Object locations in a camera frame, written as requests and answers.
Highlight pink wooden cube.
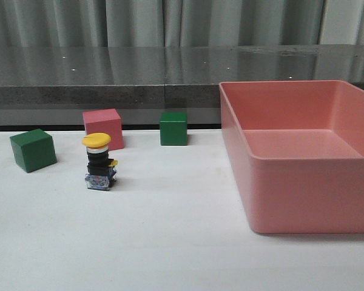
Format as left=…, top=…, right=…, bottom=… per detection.
left=83, top=109, right=124, bottom=150

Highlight yellow push button switch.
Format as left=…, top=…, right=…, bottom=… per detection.
left=82, top=132, right=118, bottom=191

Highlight grey-green curtain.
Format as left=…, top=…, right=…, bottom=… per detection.
left=0, top=1, right=364, bottom=47

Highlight pink plastic bin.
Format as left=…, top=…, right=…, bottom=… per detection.
left=219, top=81, right=364, bottom=233

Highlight green wooden cube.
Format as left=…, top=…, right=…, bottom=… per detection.
left=160, top=112, right=187, bottom=146
left=10, top=129, right=57, bottom=173

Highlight right green wooden cube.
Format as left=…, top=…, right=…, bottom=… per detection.
left=160, top=112, right=187, bottom=146

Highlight left green wooden cube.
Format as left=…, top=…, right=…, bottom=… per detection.
left=10, top=129, right=57, bottom=173

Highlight grey stone counter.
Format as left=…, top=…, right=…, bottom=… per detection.
left=0, top=45, right=364, bottom=130

